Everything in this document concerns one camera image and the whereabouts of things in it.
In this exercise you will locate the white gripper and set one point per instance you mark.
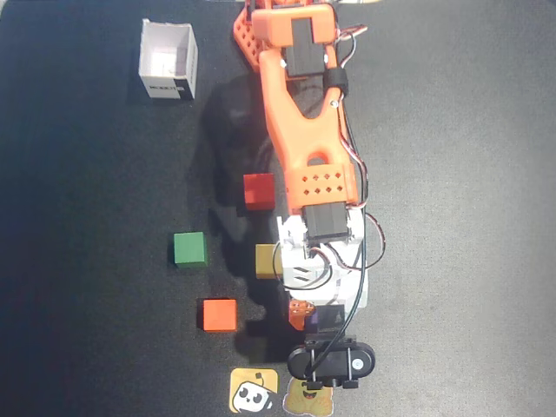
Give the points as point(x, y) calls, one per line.
point(328, 316)

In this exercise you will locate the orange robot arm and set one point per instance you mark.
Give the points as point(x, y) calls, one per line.
point(304, 143)

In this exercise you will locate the yellow wooden cube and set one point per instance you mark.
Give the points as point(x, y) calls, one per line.
point(266, 260)

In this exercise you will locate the orange wooden cube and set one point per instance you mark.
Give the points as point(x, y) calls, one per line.
point(220, 315)

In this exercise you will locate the green wooden cube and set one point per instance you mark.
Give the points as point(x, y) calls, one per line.
point(189, 248)

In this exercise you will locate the red wooden cube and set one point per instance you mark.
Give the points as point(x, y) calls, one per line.
point(259, 191)

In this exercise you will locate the hugging face emoji sticker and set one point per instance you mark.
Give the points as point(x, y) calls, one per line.
point(304, 399)

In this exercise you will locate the yellow robot face sticker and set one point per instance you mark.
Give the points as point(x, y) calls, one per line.
point(254, 391)

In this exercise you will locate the black table mat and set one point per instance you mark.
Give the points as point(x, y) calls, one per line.
point(434, 217)

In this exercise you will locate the white open cardboard box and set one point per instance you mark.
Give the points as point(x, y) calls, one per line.
point(167, 56)

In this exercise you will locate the black oval wrist camera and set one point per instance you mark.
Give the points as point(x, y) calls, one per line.
point(334, 362)

